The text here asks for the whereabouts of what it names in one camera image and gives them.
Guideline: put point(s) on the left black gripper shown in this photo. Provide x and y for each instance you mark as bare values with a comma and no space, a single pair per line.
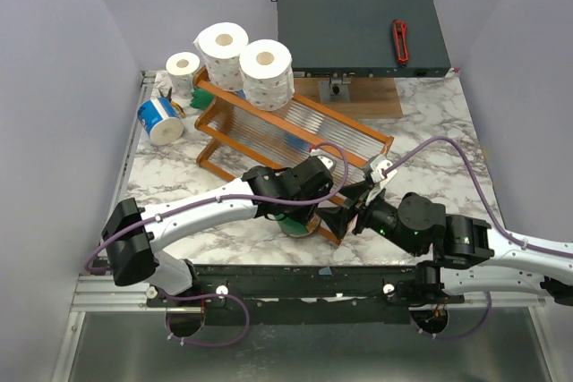
302,216

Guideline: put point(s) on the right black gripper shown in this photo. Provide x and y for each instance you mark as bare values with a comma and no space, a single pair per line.
362,213

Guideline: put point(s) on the green paper roll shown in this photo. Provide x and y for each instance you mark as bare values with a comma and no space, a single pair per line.
295,229

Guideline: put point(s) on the orange wooden shelf rack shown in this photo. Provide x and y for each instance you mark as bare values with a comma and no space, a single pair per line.
279,138

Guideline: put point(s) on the white red-dotted paper roll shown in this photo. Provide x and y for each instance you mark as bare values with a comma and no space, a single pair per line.
220,46

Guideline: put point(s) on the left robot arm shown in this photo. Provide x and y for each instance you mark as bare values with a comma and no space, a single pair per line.
140,236

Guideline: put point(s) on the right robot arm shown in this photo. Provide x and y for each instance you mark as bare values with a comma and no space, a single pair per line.
460,254

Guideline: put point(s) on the brown wooden board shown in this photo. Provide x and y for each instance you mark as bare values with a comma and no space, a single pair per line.
370,98

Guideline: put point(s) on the small green object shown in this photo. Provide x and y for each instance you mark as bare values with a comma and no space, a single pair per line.
201,99

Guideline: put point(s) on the black yellow pliers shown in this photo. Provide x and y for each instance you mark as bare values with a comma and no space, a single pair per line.
169,96

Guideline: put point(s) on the blue wrapped paper roll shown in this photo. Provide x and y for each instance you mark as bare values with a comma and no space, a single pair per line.
160,121

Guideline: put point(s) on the red black utility knife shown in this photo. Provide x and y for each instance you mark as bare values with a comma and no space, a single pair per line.
399,32

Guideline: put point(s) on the plain white paper roll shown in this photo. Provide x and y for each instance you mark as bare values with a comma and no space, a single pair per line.
181,68

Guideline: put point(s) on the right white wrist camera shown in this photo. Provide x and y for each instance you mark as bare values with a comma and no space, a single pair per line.
376,177

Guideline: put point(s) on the grey metal stand bracket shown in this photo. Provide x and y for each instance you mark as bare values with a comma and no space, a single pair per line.
334,90

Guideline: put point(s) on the dark grey rack-mount device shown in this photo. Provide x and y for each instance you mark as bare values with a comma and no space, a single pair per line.
353,38

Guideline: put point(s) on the aluminium frame rail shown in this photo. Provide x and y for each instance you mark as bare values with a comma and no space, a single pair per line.
74,323

